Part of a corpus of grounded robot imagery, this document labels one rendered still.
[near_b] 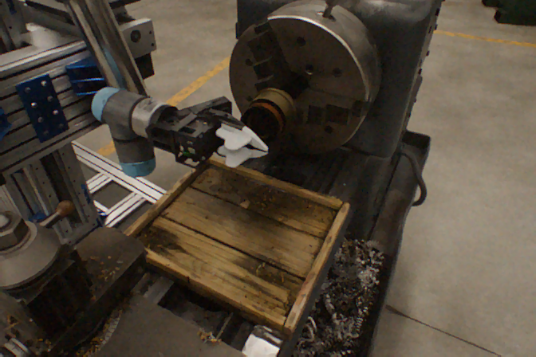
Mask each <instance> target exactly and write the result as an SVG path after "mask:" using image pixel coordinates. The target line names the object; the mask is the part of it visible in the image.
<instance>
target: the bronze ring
mask: <svg viewBox="0 0 536 357"><path fill-rule="evenodd" d="M296 115H297V114H296V108H295V106H294V103H293V99H292V98H291V96H290V95H289V94H288V93H286V91H284V90H281V89H280V90H279V89H277V88H264V89H262V90H261V91H259V93H258V94H257V95H256V97H255V98H254V101H252V102H251V104H249V106H248V109H247V110H246V111H245V112H244V114H243V116H242V123H243V124H245V127H247V128H249V129H250V130H251V131H252V132H254V133H255V134H256V136H257V137H258V138H259V139H260V140H261V141H262V142H270V141H271V140H273V139H275V138H276V137H278V136H280V135H281V134H283V133H284V131H286V130H288V129H290V128H291V127H292V126H293V125H294V122H295V120H296Z"/></svg>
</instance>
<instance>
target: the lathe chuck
mask: <svg viewBox="0 0 536 357"><path fill-rule="evenodd" d="M324 11H325V7H324V6H319V5H314V4H294V5H290V6H285V7H282V8H281V9H279V10H276V11H274V12H272V13H271V14H269V15H267V16H265V17H264V18H263V19H261V20H259V21H258V22H257V23H256V24H254V25H252V26H251V27H249V28H248V29H247V30H246V31H245V32H244V33H243V34H242V35H241V36H240V38H239V39H238V40H237V42H236V43H235V46H234V49H233V51H232V54H231V59H230V64H229V81H230V86H231V93H232V96H233V98H234V102H235V103H236V105H237V107H238V109H239V111H240V113H241V114H242V116H243V114H244V112H245V111H246V110H247V109H248V106H249V104H251V102H252V101H254V98H255V97H256V95H257V94H258V91H257V89H256V87H255V86H254V84H255V83H256V82H257V81H258V78H257V76H256V73H255V71H254V69H253V65H254V64H255V63H257V61H256V60H255V58H254V54H253V53H252V51H250V48H249V46H248V44H247V41H248V40H249V39H251V38H252V37H254V36H256V35H257V34H256V31H255V29H254V28H255V27H256V26H259V25H260V24H262V23H264V22H266V21H267V20H268V22H269V24H270V27H271V29H272V31H273V33H274V36H275V37H276V38H277V40H278V43H279V46H280V48H281V50H282V53H283V55H284V57H285V59H286V62H287V64H288V66H289V69H290V71H291V72H292V73H297V74H299V75H300V76H303V77H304V78H305V79H306V80H307V81H308V82H309V85H310V87H311V88H312V89H316V90H319V91H323V92H330V94H332V93H333V94H334V95H337V96H343V97H346V98H350V99H354V100H360V101H364V102H365V109H364V111H363V115H362V116H361V117H357V116H353V117H352V119H351V121H350V122H349V124H347V126H344V125H340V124H335V123H332V122H329V121H325V120H324V122H323V124H322V125H319V124H314V123H310V122H308V121H307V122H306V124H305V125H304V126H300V125H297V124H294V125H293V126H292V127H291V128H290V129H288V130H286V131H284V133H283V134H281V135H280V136H278V137H276V138H275V139H273V140H271V141H270V142H271V143H272V144H273V145H274V146H276V147H280V148H282V149H284V150H287V151H292V152H295V153H299V154H320V153H324V152H328V151H332V150H334V149H336V148H338V147H340V146H341V145H343V143H345V142H346V141H347V140H348V139H351V138H352V137H353V135H354V134H355V133H356V132H357V130H358V128H359V127H360V125H361V123H362V121H363V120H364V117H365V115H366V114H367V112H368V110H369V109H370V108H371V107H372V104H373V101H374V100H375V97H376V91H377V86H378V69H377V64H376V58H375V56H374V53H373V51H372V47H371V45H370V44H369V41H368V40H367V38H365V36H364V35H363V33H362V32H361V31H360V30H359V29H358V28H357V27H356V25H355V24H354V23H353V22H351V21H350V20H349V19H348V18H347V17H346V16H344V15H342V14H339V13H338V12H337V11H335V10H332V13H331V14H330V16H331V17H333V21H328V20H325V19H323V18H320V17H318V16H317V14H318V13H324ZM280 89H281V90H284V91H286V93H288V94H289V95H290V96H291V98H292V99H293V100H295V99H296V98H297V97H298V96H299V95H300V94H301V93H302V92H301V91H299V90H298V89H297V88H295V87H294V85H293V84H292V82H291V80H289V81H288V82H287V83H286V84H285V85H284V86H283V87H282V88H280Z"/></svg>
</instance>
